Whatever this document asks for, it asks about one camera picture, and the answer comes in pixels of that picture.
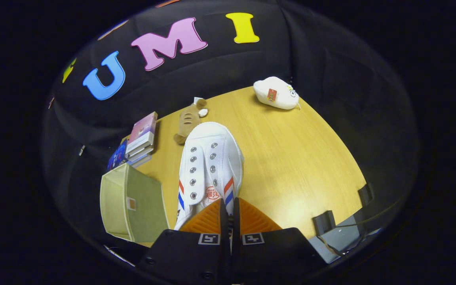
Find brown plush toy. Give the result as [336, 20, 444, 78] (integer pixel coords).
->
[173, 98, 209, 145]

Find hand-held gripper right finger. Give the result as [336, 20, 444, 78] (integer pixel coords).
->
[232, 198, 329, 285]

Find white plush toy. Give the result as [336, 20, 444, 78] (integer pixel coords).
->
[253, 76, 300, 110]

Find pink cover book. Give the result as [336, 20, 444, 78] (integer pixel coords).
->
[127, 112, 158, 146]

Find black table clamp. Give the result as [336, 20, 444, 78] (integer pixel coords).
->
[358, 183, 374, 205]
[312, 211, 336, 236]

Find dark blue book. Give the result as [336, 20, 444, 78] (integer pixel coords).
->
[107, 139, 129, 171]

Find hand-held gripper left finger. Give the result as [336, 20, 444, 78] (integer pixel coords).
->
[136, 199, 229, 285]

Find pale blue paperback book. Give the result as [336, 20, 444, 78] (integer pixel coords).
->
[127, 148, 153, 167]

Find black backdrop cloth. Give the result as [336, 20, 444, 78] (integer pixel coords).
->
[42, 0, 422, 254]

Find grey paperback book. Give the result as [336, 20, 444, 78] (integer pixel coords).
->
[125, 137, 155, 156]

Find white striped canvas shoe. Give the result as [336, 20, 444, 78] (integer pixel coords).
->
[174, 122, 245, 231]

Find beige fabric storage box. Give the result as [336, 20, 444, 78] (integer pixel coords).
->
[100, 163, 170, 243]

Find black cable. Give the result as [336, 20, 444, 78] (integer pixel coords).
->
[316, 200, 397, 256]

